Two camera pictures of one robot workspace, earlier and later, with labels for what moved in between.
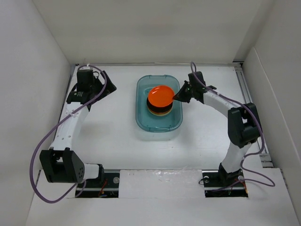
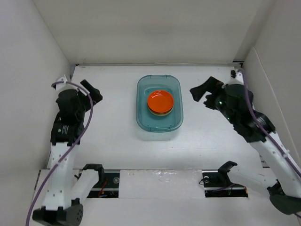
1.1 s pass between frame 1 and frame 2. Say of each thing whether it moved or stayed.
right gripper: moved
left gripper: moved
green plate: stayed
